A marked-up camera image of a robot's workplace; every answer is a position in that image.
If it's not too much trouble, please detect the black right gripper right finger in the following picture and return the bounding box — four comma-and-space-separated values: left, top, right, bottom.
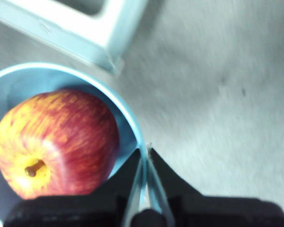
149, 148, 284, 227

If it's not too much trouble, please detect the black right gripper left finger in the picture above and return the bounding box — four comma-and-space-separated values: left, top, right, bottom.
3, 148, 142, 227

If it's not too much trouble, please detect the red yellow apple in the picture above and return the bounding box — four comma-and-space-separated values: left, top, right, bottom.
0, 88, 120, 201

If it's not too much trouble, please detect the blue ribbed bowl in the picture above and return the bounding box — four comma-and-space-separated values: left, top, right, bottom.
0, 61, 149, 223

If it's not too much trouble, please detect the glass oven door beige handle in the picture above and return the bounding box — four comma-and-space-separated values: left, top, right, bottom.
0, 0, 149, 76

